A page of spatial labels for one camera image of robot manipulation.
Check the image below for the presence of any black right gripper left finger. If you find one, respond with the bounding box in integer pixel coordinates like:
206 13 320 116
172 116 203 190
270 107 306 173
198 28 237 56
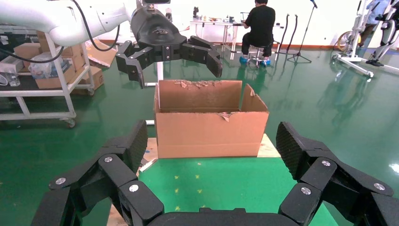
30 119 165 226

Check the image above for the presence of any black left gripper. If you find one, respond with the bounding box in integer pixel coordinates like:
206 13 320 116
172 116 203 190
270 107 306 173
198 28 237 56
114 6 224 89

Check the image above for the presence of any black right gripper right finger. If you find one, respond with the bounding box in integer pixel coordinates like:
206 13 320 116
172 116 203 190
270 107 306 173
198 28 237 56
275 121 399 226

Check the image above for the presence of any flattened cardboard sheet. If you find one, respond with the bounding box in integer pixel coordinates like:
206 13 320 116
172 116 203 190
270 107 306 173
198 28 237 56
85 39 119 68

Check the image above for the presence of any brown cardboard box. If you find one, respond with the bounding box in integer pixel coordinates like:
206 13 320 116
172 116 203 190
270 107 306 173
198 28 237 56
61 44 86 71
35 64 78 89
72 65 105 96
14 42 43 68

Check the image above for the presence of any large open cardboard carton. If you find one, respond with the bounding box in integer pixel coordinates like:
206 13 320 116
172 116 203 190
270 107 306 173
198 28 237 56
153 79 270 159

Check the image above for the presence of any small white box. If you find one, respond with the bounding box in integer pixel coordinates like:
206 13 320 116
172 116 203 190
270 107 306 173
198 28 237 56
0 55 25 74

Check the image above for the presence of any white work table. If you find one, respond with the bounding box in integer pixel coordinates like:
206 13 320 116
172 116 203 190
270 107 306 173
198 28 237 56
190 19 285 60

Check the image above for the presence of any chrome swivel stool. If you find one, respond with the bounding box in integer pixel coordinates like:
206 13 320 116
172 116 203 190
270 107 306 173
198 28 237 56
247 45 271 68

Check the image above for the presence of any person in black clothes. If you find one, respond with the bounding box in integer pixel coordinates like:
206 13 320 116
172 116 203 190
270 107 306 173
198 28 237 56
239 0 277 67

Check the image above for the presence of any green table cloth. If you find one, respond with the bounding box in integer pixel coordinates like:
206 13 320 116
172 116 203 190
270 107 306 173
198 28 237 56
138 157 340 226

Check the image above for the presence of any white wheeled cart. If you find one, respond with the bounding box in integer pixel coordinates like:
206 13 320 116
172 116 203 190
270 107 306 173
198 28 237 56
0 24 96 129

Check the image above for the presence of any clear plastic bag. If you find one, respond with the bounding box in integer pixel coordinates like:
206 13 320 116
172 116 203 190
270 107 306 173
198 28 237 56
29 51 72 79

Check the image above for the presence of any black microphone stand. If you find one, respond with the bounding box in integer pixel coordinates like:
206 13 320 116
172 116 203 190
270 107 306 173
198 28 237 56
287 0 319 64

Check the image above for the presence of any clear plastic container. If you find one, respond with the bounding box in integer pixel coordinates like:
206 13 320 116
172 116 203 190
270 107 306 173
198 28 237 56
5 72 21 87

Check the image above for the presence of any black white legged robot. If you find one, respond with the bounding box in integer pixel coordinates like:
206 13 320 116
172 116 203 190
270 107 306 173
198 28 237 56
366 0 399 67

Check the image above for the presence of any person in blue shirt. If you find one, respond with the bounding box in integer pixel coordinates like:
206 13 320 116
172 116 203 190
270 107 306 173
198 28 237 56
358 0 385 48

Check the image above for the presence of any white metal floor frame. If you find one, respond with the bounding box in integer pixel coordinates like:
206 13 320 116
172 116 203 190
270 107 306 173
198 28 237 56
144 61 164 126

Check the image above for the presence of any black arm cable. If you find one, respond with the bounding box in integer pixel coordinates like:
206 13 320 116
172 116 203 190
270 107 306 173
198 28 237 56
0 0 121 65

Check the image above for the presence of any black curved hose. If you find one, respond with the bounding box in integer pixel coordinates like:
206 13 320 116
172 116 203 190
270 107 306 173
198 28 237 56
286 14 299 54
278 14 290 54

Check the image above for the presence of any white wheeled stand frame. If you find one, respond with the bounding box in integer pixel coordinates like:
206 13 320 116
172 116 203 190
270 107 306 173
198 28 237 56
332 0 399 79

